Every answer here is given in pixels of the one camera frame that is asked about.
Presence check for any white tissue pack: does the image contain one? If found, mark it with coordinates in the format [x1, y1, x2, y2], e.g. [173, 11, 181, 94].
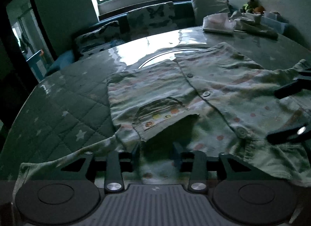
[202, 13, 236, 34]

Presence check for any beige crumpled cloth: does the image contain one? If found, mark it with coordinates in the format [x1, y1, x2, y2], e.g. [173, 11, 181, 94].
[229, 11, 278, 40]

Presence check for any butterfly print cushion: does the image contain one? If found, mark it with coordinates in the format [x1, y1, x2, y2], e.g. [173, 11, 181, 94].
[127, 2, 178, 40]

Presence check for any dark blue sofa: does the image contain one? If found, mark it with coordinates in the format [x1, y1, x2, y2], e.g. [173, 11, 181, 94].
[46, 0, 195, 76]

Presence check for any green plush toy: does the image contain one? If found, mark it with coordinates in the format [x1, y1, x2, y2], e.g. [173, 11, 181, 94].
[240, 0, 265, 14]

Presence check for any pastel striped baby garment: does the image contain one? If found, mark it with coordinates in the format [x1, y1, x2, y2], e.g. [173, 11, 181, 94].
[15, 43, 310, 189]

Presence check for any quilted star table cover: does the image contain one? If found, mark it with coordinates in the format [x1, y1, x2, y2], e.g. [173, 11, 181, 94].
[1, 29, 310, 181]

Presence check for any white pillow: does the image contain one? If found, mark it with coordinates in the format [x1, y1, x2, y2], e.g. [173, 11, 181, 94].
[191, 0, 230, 26]

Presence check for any clear plastic storage box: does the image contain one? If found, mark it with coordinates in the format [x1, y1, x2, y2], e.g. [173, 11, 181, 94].
[260, 11, 290, 34]

